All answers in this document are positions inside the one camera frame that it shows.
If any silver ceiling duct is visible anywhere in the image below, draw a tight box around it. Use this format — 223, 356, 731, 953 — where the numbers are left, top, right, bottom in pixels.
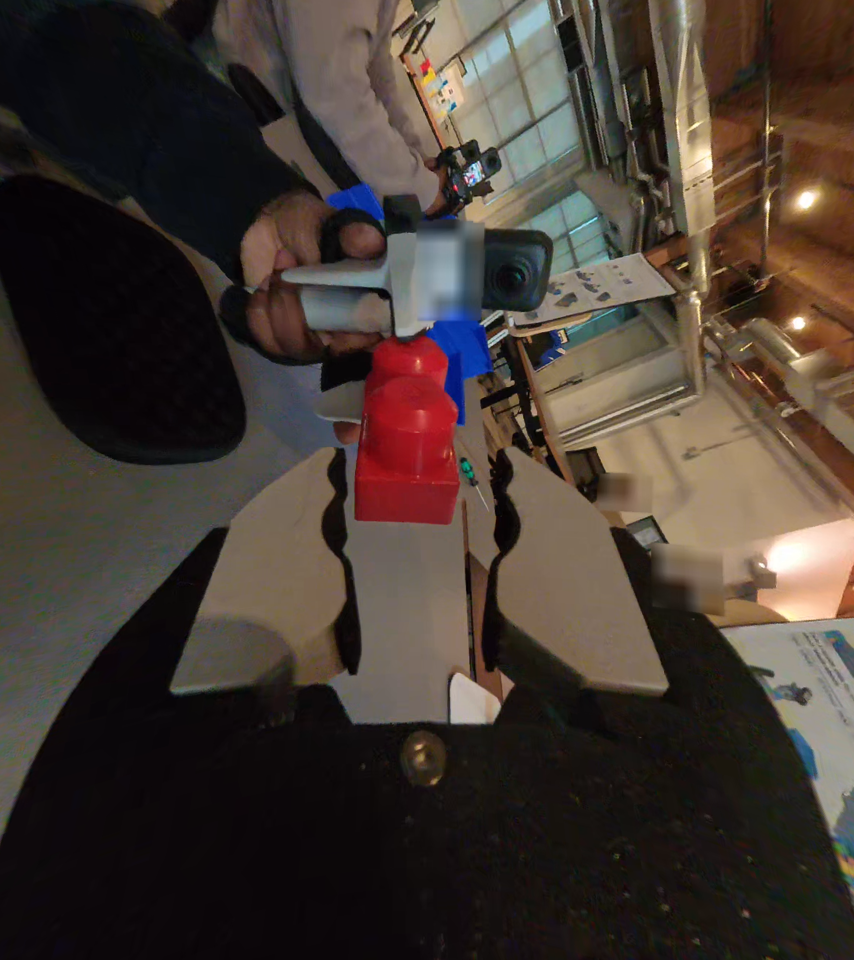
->
570, 0, 720, 249

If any red two-stud mega block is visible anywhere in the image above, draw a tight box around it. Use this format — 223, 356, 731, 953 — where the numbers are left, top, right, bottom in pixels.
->
355, 333, 465, 526

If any blue bin with white label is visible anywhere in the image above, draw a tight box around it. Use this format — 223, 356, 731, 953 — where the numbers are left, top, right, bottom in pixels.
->
330, 183, 495, 424

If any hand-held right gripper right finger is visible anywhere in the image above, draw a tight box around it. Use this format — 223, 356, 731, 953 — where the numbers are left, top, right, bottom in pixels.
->
484, 447, 671, 696

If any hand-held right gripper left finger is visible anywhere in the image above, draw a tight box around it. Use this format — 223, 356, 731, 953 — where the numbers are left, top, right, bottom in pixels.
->
172, 447, 362, 696

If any person's left hand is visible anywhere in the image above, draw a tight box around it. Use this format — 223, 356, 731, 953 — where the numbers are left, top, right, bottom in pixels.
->
240, 188, 390, 366

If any black honeycomb rubber pad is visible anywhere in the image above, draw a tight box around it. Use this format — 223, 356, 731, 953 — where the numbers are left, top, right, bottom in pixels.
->
0, 173, 248, 466

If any printed instruction sheet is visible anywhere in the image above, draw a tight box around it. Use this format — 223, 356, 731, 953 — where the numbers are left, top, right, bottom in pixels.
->
720, 612, 854, 943

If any green-handled screwdriver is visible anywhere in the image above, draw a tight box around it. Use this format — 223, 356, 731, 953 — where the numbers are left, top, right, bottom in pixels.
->
457, 458, 492, 514

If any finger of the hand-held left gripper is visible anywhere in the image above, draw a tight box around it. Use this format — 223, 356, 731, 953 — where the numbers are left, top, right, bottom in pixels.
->
300, 288, 398, 336
280, 255, 395, 297

